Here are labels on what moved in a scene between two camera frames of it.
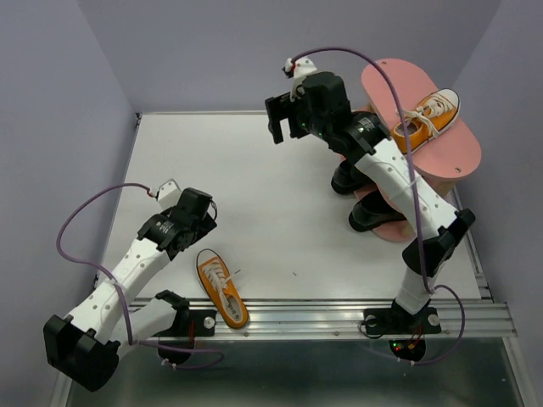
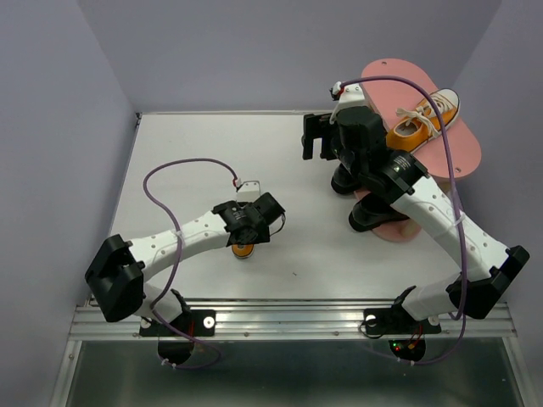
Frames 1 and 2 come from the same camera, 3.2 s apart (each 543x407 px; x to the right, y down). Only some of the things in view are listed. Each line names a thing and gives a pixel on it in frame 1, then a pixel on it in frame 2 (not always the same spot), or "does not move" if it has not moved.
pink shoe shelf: [456, 152] does not move
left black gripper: [205, 225] to [263, 236]
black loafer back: [371, 213] does not move
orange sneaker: [425, 120] does not move
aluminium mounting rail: [277, 320] does not move
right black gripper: [282, 108] to [316, 126]
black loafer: [348, 179] does not move
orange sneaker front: [226, 296] to [243, 250]
